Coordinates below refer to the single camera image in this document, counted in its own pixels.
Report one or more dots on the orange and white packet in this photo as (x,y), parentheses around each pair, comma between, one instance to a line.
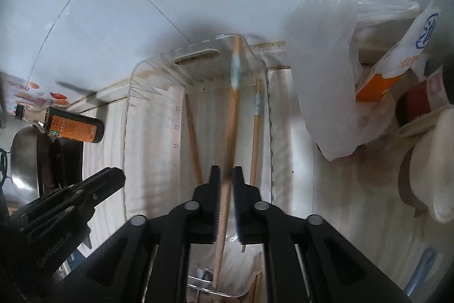
(393,65)

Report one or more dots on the white lidded bowl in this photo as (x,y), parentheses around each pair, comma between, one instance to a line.
(432,168)

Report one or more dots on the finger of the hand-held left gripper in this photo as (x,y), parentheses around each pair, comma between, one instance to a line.
(103,182)

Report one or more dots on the red jar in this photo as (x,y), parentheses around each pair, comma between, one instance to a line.
(416,100)

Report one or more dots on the translucent plastic bag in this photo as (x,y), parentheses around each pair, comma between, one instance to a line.
(322,75)

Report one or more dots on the clear plastic tray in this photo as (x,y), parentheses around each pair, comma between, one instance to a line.
(156,132)

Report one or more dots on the wooden chopstick with pale band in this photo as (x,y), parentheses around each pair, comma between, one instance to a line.
(256,132)
(232,111)

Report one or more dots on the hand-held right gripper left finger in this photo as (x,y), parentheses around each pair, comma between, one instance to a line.
(208,214)

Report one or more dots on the stainless steel wok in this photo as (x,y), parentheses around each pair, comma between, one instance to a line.
(28,161)

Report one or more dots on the dark sauce bottle orange label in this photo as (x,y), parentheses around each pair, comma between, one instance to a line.
(67,127)

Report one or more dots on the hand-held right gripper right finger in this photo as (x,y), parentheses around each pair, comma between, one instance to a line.
(245,214)

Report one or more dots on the white plastic bag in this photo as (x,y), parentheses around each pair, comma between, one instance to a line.
(372,15)

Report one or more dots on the printed wall sticker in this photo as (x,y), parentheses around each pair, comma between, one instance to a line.
(32,93)

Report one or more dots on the plain wooden chopstick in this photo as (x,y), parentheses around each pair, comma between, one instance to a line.
(193,143)

